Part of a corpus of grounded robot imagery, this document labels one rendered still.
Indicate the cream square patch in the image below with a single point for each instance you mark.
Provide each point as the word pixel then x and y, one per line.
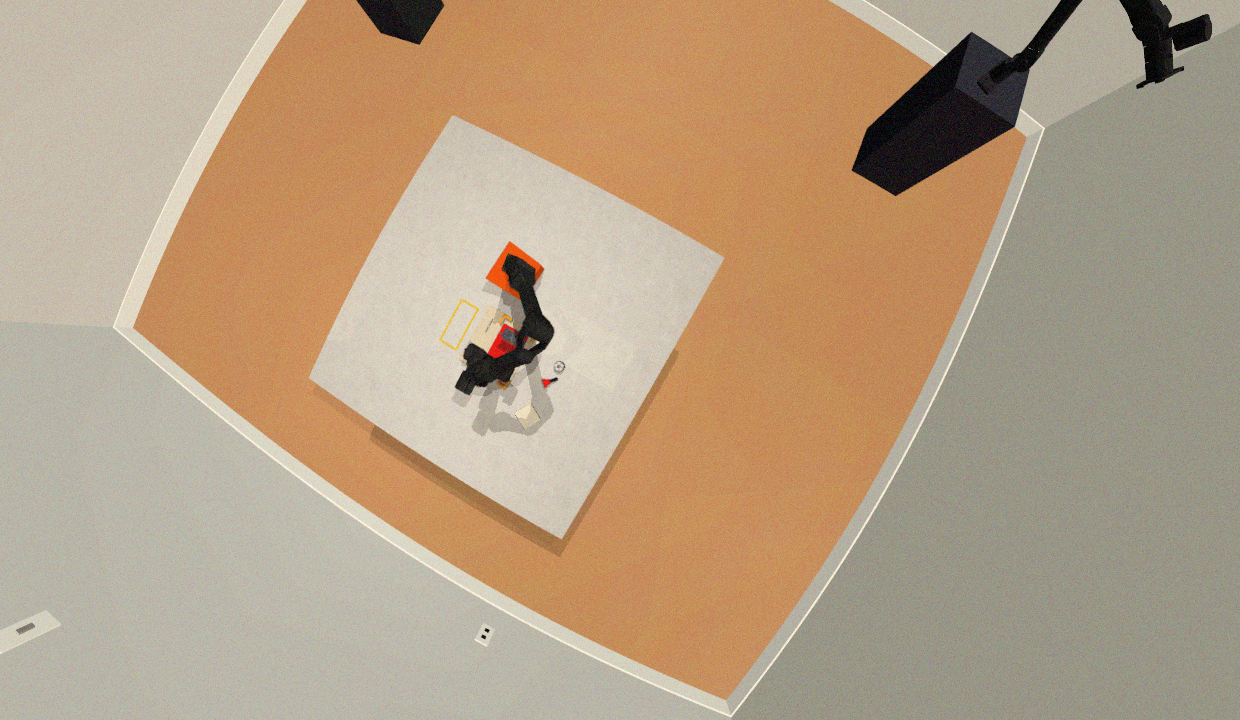
pixel 527 416

